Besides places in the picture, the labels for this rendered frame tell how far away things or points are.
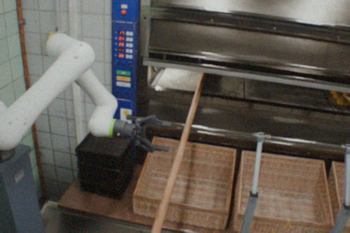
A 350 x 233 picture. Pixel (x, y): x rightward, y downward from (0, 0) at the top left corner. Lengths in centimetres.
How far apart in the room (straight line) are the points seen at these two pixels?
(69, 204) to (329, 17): 186
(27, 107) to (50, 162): 153
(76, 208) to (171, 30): 121
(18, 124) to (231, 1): 126
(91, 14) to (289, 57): 120
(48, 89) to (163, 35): 93
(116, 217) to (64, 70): 104
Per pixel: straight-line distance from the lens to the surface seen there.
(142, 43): 203
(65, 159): 267
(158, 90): 210
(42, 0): 225
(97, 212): 207
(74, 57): 129
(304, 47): 200
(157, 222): 114
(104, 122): 163
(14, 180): 153
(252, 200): 170
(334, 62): 204
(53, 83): 128
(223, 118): 213
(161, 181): 227
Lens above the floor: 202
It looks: 25 degrees down
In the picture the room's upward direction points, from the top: 4 degrees clockwise
